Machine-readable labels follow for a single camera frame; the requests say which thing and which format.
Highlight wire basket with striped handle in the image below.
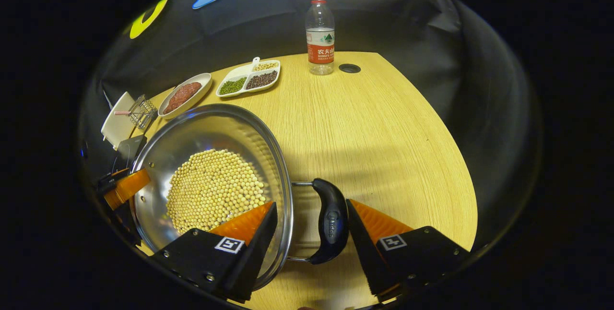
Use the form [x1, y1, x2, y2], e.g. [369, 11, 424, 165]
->
[114, 94, 159, 131]

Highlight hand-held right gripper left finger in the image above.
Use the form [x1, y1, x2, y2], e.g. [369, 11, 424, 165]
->
[151, 201, 279, 302]

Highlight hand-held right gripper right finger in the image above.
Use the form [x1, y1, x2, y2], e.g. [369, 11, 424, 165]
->
[346, 199, 472, 303]

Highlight white toaster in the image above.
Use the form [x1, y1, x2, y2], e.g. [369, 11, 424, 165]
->
[100, 92, 137, 150]

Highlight black induction cooktop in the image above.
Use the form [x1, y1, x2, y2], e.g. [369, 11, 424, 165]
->
[111, 135, 148, 174]

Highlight white oval plate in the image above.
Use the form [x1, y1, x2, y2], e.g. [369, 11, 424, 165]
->
[157, 72, 213, 119]

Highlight steel pot with black handle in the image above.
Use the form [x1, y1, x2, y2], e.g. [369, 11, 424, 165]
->
[130, 104, 350, 292]

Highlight green mung beans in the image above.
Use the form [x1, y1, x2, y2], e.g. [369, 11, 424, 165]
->
[219, 77, 247, 95]

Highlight pile of soybeans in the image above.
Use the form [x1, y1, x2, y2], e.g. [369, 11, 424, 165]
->
[165, 149, 269, 235]

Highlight clear water bottle red label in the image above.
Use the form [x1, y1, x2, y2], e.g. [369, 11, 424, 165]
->
[305, 0, 336, 76]

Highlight white divided dish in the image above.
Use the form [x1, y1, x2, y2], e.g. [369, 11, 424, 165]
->
[216, 57, 282, 98]

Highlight dark red beans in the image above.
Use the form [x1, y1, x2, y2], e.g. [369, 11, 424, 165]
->
[246, 71, 278, 90]

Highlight red meat piece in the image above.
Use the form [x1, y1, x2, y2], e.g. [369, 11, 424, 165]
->
[163, 93, 187, 114]
[177, 82, 202, 103]

